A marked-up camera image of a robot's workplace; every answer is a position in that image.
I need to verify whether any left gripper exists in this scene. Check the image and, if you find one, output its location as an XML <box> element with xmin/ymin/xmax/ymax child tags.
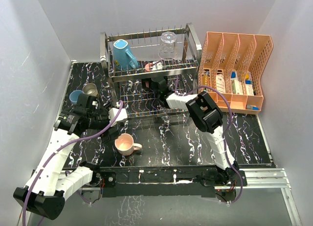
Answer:
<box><xmin>87</xmin><ymin>102</ymin><xmax>121</xmax><ymax>142</ymax></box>

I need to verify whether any dusty pink tumbler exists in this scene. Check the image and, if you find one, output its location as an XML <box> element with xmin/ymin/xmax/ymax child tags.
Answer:
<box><xmin>144</xmin><ymin>62</ymin><xmax>157</xmax><ymax>89</ymax></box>

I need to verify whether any cream and brown steel cup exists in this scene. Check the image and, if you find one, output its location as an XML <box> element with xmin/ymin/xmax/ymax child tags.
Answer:
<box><xmin>83</xmin><ymin>83</ymin><xmax>98</xmax><ymax>96</ymax></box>

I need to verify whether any light blue tumbler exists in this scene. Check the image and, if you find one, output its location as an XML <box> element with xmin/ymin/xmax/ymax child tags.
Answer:
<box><xmin>69</xmin><ymin>90</ymin><xmax>83</xmax><ymax>105</ymax></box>

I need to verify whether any peach handled mug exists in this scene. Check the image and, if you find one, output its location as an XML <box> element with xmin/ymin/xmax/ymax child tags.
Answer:
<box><xmin>114</xmin><ymin>133</ymin><xmax>142</xmax><ymax>156</ymax></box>

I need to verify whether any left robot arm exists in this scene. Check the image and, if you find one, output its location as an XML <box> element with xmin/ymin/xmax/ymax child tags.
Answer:
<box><xmin>13</xmin><ymin>93</ymin><xmax>127</xmax><ymax>225</ymax></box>

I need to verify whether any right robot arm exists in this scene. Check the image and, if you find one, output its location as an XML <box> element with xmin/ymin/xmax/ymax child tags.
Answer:
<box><xmin>141</xmin><ymin>77</ymin><xmax>243</xmax><ymax>187</ymax></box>

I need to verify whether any steel two-tier dish rack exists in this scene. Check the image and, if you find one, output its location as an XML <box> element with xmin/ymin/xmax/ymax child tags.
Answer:
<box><xmin>100</xmin><ymin>23</ymin><xmax>202</xmax><ymax>119</ymax></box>

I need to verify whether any clear glass cup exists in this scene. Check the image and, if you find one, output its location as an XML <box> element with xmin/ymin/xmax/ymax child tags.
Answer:
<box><xmin>158</xmin><ymin>31</ymin><xmax>177</xmax><ymax>60</ymax></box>

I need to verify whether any yellow striped box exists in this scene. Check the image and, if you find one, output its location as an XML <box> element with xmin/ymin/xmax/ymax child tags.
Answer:
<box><xmin>201</xmin><ymin>68</ymin><xmax>211</xmax><ymax>87</ymax></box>

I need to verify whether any white medicine box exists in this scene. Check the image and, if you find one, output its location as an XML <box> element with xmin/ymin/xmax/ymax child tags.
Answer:
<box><xmin>216</xmin><ymin>73</ymin><xmax>226</xmax><ymax>93</ymax></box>

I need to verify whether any orange plastic file organizer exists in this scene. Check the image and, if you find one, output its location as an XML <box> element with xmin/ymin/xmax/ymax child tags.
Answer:
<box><xmin>198</xmin><ymin>32</ymin><xmax>273</xmax><ymax>115</ymax></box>

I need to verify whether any blue white box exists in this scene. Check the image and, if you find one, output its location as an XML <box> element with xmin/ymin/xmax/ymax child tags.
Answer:
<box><xmin>231</xmin><ymin>70</ymin><xmax>254</xmax><ymax>95</ymax></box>

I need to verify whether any small blue cap item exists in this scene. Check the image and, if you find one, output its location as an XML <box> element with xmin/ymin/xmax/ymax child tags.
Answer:
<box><xmin>246</xmin><ymin>105</ymin><xmax>259</xmax><ymax>111</ymax></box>

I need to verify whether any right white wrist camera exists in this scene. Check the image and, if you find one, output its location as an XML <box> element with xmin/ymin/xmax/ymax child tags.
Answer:
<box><xmin>149</xmin><ymin>61</ymin><xmax>163</xmax><ymax>71</ymax></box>

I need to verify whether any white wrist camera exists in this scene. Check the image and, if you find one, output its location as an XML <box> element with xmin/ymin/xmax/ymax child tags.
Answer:
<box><xmin>109</xmin><ymin>107</ymin><xmax>128</xmax><ymax>127</ymax></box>
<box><xmin>149</xmin><ymin>61</ymin><xmax>163</xmax><ymax>71</ymax></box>

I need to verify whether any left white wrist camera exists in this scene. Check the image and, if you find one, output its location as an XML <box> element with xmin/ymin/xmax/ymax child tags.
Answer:
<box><xmin>109</xmin><ymin>107</ymin><xmax>128</xmax><ymax>127</ymax></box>

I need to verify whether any blue handled mug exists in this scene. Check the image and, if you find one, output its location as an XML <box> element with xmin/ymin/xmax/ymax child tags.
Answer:
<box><xmin>113</xmin><ymin>39</ymin><xmax>139</xmax><ymax>71</ymax></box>

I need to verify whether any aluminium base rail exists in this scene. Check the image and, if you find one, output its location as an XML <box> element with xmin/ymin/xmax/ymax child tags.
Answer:
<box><xmin>17</xmin><ymin>168</ymin><xmax>301</xmax><ymax>226</ymax></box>

